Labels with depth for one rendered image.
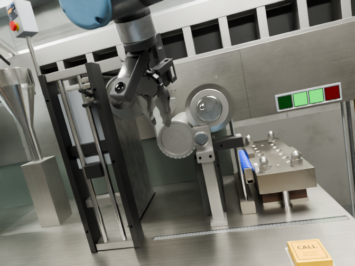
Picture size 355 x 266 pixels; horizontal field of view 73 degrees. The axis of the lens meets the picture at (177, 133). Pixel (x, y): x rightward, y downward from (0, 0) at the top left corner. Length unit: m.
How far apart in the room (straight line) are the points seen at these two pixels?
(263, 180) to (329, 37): 0.65
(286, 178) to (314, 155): 1.71
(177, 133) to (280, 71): 0.54
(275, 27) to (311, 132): 1.40
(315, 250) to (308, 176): 0.23
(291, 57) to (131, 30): 0.75
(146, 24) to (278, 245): 0.59
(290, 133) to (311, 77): 1.28
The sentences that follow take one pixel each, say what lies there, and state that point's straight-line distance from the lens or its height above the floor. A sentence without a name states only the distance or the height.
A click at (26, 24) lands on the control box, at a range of 0.98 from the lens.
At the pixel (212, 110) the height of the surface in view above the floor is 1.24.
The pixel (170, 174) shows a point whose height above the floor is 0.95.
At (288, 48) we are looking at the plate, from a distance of 1.11.
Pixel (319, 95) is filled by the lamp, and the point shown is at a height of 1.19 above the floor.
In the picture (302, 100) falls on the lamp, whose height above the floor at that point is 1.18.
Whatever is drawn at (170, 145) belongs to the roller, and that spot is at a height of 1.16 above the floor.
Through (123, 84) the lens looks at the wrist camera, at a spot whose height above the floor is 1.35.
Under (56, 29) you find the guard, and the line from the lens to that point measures 1.27.
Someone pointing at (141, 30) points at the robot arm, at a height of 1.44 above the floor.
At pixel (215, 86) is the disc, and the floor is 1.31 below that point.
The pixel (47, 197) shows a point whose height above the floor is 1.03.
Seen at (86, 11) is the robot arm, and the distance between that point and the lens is 0.39.
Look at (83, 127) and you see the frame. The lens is 0.74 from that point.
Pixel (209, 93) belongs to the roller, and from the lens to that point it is 0.73.
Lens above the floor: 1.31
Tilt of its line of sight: 9 degrees down
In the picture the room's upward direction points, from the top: 12 degrees counter-clockwise
